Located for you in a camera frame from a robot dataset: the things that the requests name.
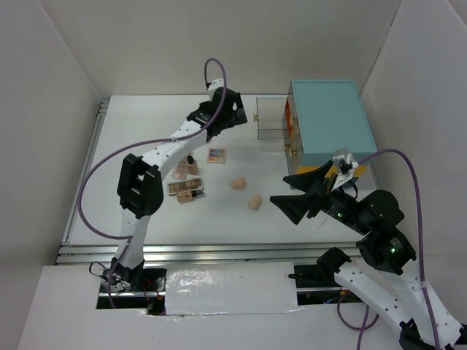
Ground white foam front panel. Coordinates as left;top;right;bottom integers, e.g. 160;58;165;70
165;262;298;316

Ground lying foundation bottle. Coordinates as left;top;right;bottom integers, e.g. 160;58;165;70
177;190;204;203

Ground teal yellow drawer cabinet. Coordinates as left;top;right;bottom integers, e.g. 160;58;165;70
282;79;377;175

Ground colourful small eyeshadow palette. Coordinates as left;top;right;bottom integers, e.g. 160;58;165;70
207;148;227;164

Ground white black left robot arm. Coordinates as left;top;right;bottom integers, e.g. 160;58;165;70
109;87;247;291

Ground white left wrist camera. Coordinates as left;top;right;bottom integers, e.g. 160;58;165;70
207;78;224;100

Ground long eyeshadow palette horizontal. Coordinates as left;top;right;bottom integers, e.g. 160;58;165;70
167;177;204;196

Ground clear drawer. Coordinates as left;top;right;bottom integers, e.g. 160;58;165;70
253;97;287;141

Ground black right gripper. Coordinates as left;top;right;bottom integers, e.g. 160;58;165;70
268;157;369;233

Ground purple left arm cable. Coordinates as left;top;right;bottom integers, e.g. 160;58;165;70
77;58;227;309

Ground aluminium table frame rails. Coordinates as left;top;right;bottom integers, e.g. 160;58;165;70
57;95;360;265

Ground pink eyeshadow palette tilted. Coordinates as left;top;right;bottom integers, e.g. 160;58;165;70
171;161;188;181

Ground beige makeup sponge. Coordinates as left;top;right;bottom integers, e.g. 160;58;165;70
229;177;246;190
247;195;263;211

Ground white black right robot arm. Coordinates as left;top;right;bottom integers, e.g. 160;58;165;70
270;159;466;349

